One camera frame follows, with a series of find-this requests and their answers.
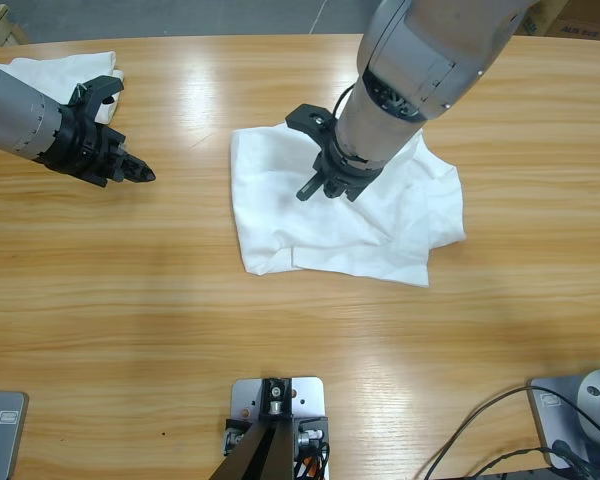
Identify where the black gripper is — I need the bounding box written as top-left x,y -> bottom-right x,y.
295,142 -> 384,204
37,104 -> 157,189

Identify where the white T-shirt with black print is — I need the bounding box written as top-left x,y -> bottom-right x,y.
228,122 -> 468,289

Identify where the wooden pallet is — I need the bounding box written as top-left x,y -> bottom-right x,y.
0,2 -> 31,49

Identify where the white mounting block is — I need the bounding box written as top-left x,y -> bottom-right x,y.
229,377 -> 330,480

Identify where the cardboard box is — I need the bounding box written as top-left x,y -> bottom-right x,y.
517,0 -> 600,39

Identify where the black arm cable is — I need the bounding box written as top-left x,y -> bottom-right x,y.
331,83 -> 357,124

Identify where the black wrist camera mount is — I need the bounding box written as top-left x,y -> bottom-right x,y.
69,75 -> 125,122

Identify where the white cord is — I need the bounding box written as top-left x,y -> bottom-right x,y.
309,0 -> 331,32

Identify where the dark camera post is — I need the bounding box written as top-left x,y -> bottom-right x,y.
212,378 -> 295,480

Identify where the long black cable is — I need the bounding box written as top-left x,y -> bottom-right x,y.
424,384 -> 600,479

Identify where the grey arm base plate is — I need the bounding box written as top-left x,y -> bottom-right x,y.
0,389 -> 30,480
527,368 -> 600,474

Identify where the thin black cable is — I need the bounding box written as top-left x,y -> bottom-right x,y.
474,446 -> 561,480

